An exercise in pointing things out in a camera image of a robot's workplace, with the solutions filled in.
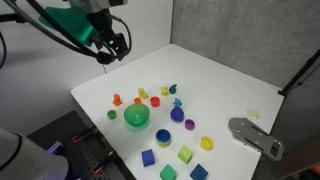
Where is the blue toy figure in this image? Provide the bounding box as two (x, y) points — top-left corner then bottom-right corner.
(172, 97), (183, 108)

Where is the grey metal plate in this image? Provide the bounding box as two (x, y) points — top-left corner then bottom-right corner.
(227, 117), (285, 162)

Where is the dark blue cube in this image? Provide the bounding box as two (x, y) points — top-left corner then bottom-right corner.
(189, 163), (210, 180)

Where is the red orange small bowl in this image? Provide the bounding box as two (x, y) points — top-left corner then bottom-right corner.
(149, 96), (161, 108)

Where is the black perforated breadboard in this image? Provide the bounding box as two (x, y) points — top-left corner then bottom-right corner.
(26, 110), (136, 180)

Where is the yellow cup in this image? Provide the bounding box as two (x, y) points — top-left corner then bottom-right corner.
(199, 135), (215, 151)

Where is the royal blue cube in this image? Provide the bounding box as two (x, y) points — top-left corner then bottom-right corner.
(140, 148), (156, 168)

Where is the orange toy figure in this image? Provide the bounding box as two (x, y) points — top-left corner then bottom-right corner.
(112, 93), (123, 108)

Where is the black orange clamp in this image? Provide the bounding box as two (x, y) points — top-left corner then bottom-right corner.
(91, 150), (118, 176)
(72, 124), (99, 144)

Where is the pale yellow sticker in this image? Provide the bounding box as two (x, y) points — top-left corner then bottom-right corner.
(246, 107), (261, 120)

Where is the small purple cup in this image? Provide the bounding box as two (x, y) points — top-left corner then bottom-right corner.
(184, 118), (196, 131)

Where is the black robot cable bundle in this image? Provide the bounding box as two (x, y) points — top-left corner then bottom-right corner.
(3, 0), (133, 66)

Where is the black horizontal mount rod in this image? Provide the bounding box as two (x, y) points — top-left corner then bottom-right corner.
(0, 12), (28, 24)

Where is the yellow toy duck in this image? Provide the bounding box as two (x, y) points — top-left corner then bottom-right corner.
(137, 87), (150, 100)

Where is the small green cup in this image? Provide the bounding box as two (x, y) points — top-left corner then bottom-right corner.
(106, 109), (118, 121)

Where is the lime green cube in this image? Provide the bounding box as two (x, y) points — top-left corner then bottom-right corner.
(177, 144), (194, 165)

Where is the green camera mount bracket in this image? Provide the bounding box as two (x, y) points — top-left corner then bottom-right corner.
(38, 6), (100, 48)

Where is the black hanging cable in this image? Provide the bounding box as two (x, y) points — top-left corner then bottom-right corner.
(0, 30), (8, 70)

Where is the dark blue cup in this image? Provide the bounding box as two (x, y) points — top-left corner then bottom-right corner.
(155, 128), (173, 147)

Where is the black tripod stand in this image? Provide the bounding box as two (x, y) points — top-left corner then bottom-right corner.
(277, 48), (320, 98)

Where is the purple lit small device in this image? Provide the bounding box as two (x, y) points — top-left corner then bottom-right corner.
(46, 140), (64, 155)

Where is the yellow toy star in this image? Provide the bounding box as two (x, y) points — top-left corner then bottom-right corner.
(159, 86), (170, 97)

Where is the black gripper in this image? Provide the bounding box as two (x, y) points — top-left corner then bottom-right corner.
(87, 9), (130, 65)

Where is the large green bowl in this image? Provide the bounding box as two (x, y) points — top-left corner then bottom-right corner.
(123, 103), (151, 128)

